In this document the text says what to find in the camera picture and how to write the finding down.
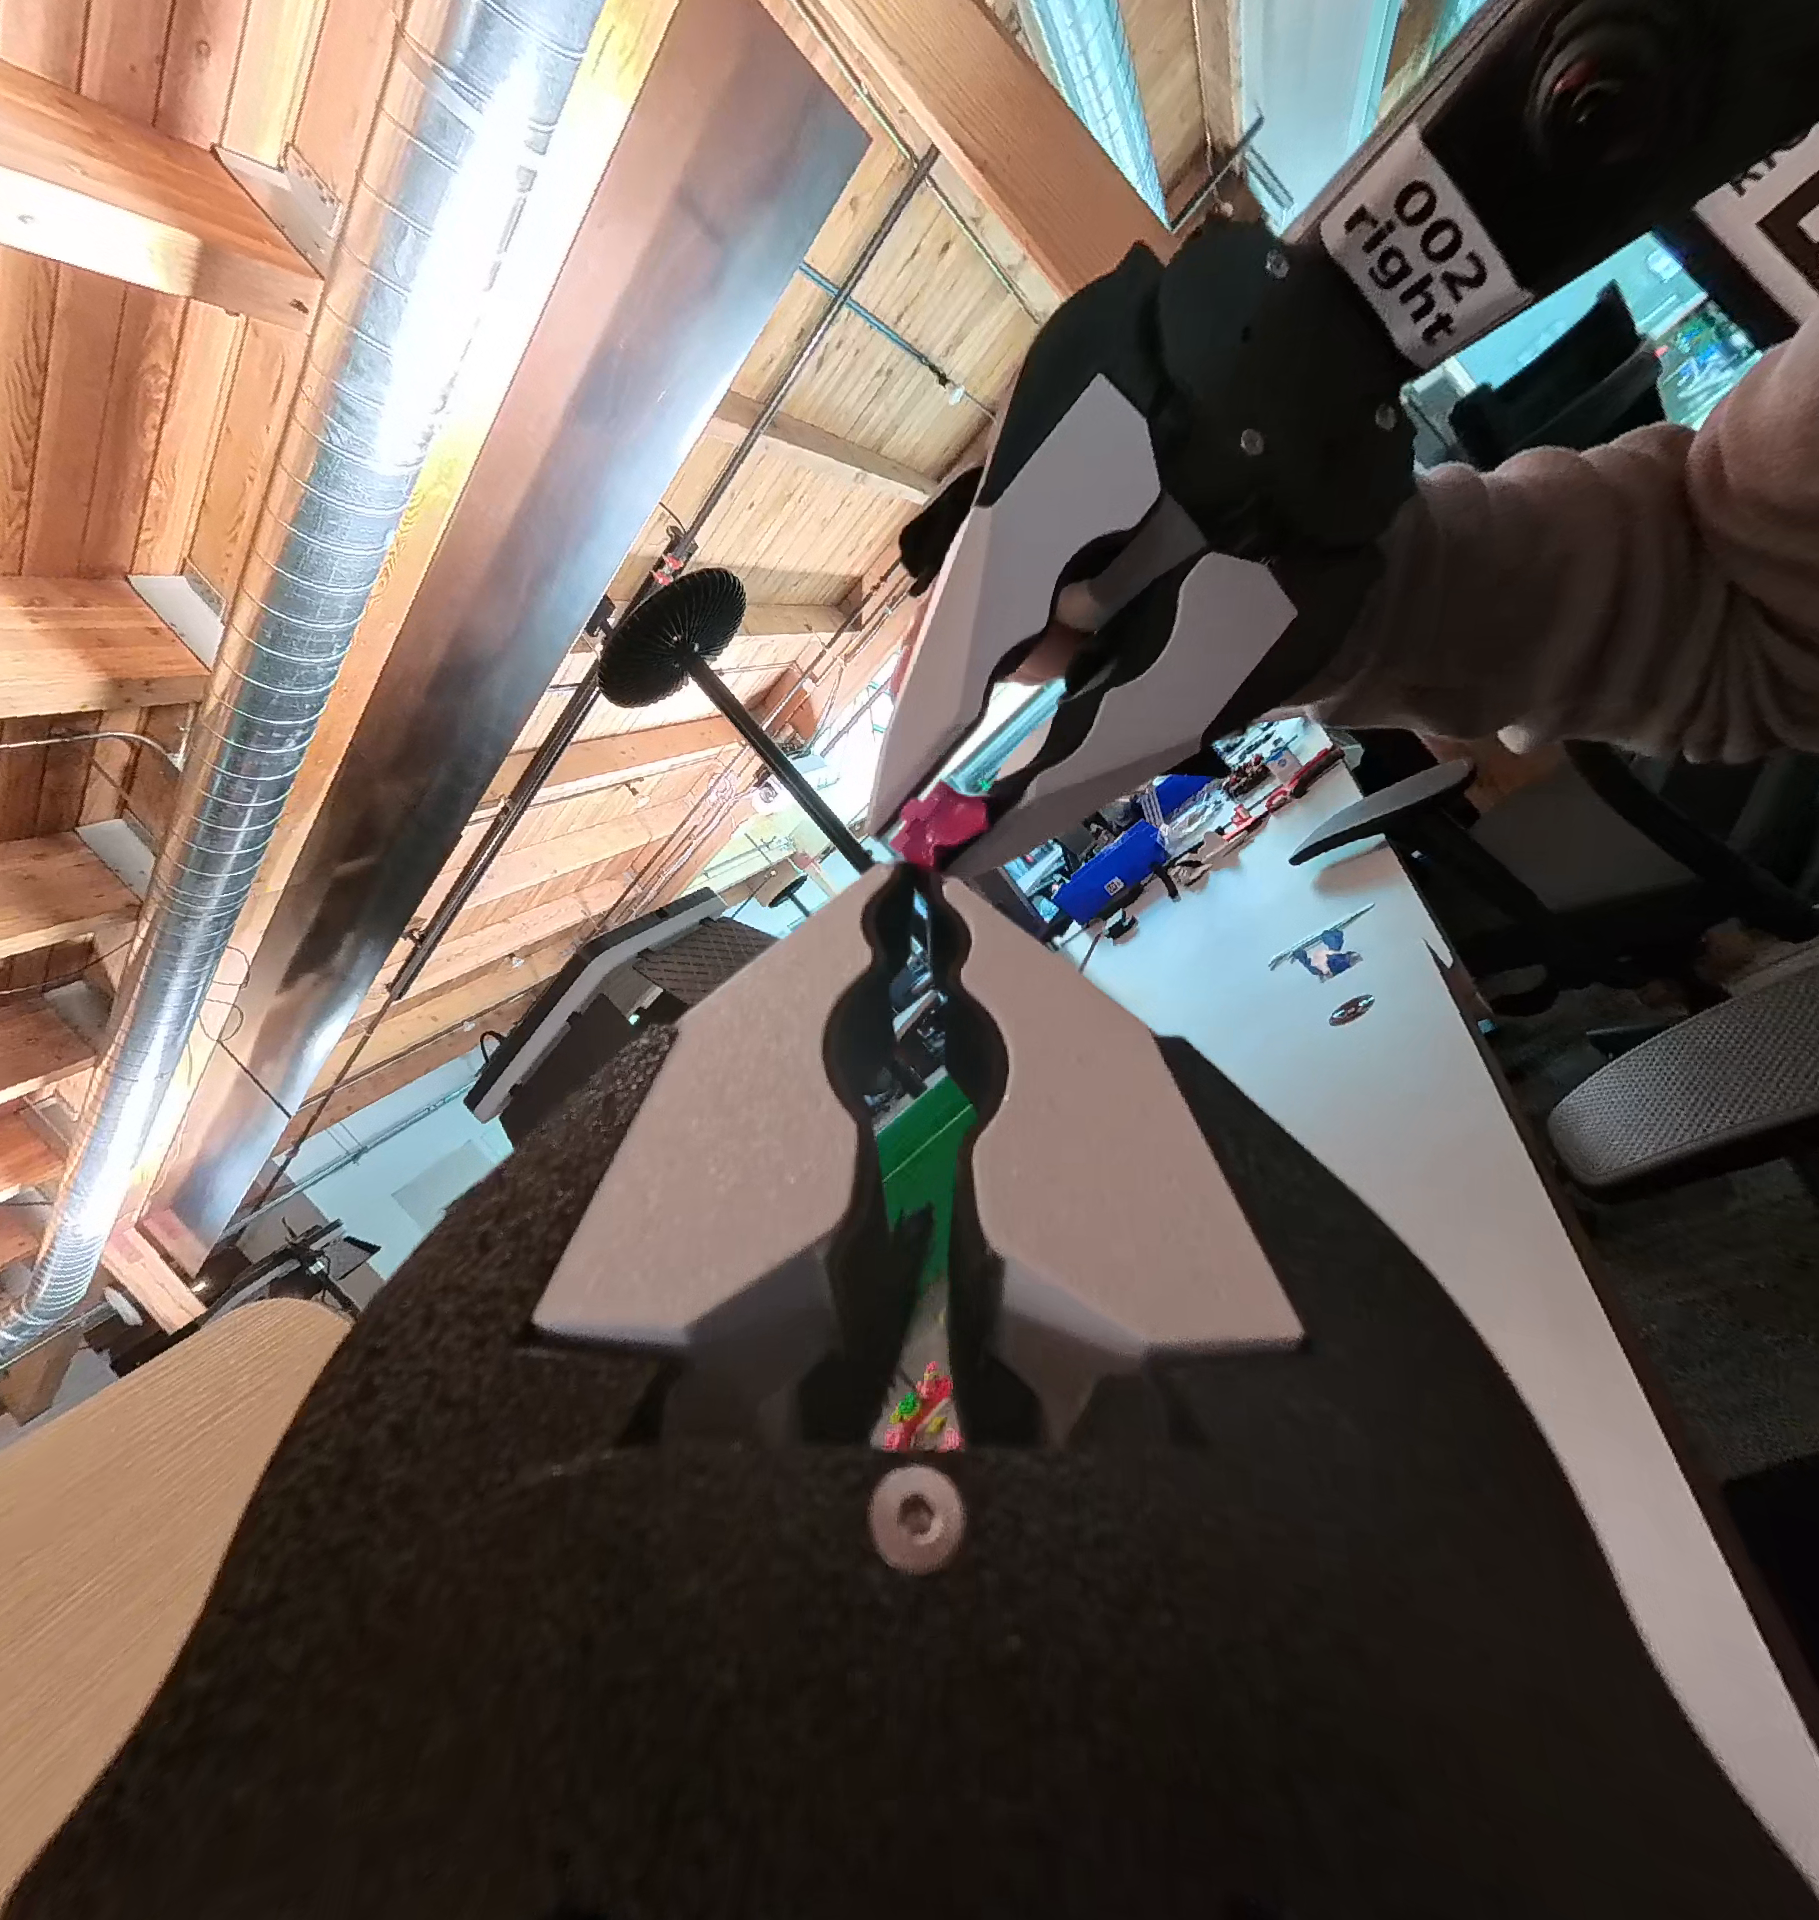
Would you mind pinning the blue plastic bin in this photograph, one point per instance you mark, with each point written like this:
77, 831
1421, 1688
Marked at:
1112, 885

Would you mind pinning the long grey ceiling panel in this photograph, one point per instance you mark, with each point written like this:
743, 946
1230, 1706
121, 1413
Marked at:
549, 525

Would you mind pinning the skylight window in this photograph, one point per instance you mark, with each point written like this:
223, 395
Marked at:
1096, 91

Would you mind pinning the pink lego piece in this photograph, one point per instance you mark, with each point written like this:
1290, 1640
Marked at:
940, 821

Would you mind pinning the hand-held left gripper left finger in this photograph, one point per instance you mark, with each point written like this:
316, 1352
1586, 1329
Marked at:
698, 1169

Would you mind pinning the black office chair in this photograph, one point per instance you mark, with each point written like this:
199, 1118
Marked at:
1538, 885
1562, 382

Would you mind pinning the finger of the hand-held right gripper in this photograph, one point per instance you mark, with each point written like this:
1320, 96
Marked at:
1187, 661
1020, 556

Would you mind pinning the silver ventilation duct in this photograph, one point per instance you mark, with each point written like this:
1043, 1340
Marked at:
324, 525

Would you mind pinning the person's right hand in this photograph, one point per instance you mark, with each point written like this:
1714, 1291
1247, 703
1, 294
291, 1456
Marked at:
1078, 603

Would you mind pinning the person's right forearm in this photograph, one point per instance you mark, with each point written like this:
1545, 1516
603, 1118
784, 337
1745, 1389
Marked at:
1599, 584

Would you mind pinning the red and black tools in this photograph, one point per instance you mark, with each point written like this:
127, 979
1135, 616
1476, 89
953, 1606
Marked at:
1269, 772

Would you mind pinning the small blue packet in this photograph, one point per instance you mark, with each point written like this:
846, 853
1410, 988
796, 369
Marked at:
1320, 953

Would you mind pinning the green plastic bin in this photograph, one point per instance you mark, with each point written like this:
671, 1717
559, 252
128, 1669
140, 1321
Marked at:
916, 1169

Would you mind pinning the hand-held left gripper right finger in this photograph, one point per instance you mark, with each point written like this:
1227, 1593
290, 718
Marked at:
1120, 1184

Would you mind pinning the grey mesh office chair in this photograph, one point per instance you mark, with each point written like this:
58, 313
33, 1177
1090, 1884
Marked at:
1719, 1080

